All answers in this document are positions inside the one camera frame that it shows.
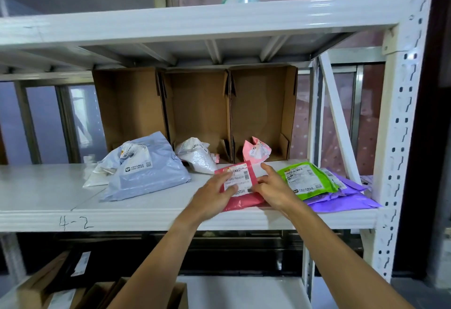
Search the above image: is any person's left hand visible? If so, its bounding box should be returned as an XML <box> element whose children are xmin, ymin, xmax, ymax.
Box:
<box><xmin>185</xmin><ymin>171</ymin><xmax>240</xmax><ymax>223</ymax></box>

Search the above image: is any person's right hand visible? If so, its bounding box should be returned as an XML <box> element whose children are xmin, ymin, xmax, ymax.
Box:
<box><xmin>252</xmin><ymin>162</ymin><xmax>307</xmax><ymax>217</ymax></box>

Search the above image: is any green mailer bag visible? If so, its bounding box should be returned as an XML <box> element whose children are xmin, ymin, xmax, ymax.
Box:
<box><xmin>276</xmin><ymin>161</ymin><xmax>341</xmax><ymax>201</ymax></box>

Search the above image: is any red mailer bag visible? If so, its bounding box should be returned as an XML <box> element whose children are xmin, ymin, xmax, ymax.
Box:
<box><xmin>214</xmin><ymin>160</ymin><xmax>270</xmax><ymax>213</ymax></box>

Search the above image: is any large grey-blue mailer bag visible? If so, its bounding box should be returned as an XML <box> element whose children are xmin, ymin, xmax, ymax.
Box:
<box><xmin>99</xmin><ymin>130</ymin><xmax>193</xmax><ymax>203</ymax></box>

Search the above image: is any purple mailer bag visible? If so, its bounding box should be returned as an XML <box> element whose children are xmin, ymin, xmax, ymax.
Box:
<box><xmin>319</xmin><ymin>168</ymin><xmax>371</xmax><ymax>200</ymax></box>
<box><xmin>306</xmin><ymin>192</ymin><xmax>383</xmax><ymax>213</ymax></box>

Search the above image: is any purple mailer bag front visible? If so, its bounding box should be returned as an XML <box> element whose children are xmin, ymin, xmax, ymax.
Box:
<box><xmin>319</xmin><ymin>168</ymin><xmax>371</xmax><ymax>200</ymax></box>

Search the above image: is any person's left forearm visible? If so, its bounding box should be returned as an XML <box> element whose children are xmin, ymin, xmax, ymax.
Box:
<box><xmin>107</xmin><ymin>213</ymin><xmax>212</xmax><ymax>309</ymax></box>

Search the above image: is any person's right forearm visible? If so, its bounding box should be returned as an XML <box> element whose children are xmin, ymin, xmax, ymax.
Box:
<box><xmin>287</xmin><ymin>201</ymin><xmax>415</xmax><ymax>309</ymax></box>

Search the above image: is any white metal shelf rack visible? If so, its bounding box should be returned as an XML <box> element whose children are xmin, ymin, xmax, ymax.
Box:
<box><xmin>0</xmin><ymin>0</ymin><xmax>437</xmax><ymax>309</ymax></box>

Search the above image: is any open brown cardboard box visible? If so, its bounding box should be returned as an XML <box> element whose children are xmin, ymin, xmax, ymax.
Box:
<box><xmin>92</xmin><ymin>67</ymin><xmax>169</xmax><ymax>152</ymax></box>
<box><xmin>161</xmin><ymin>69</ymin><xmax>232</xmax><ymax>164</ymax></box>
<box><xmin>228</xmin><ymin>65</ymin><xmax>299</xmax><ymax>163</ymax></box>

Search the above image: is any black package with white label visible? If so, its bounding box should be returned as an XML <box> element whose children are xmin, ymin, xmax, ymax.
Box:
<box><xmin>49</xmin><ymin>248</ymin><xmax>94</xmax><ymax>292</ymax></box>

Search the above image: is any cardboard carton with white label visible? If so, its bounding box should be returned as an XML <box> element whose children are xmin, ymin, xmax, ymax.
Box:
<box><xmin>46</xmin><ymin>287</ymin><xmax>87</xmax><ymax>309</ymax></box>

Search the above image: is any metal window frame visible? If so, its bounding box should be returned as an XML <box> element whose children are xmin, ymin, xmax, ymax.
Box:
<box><xmin>0</xmin><ymin>79</ymin><xmax>108</xmax><ymax>165</ymax></box>

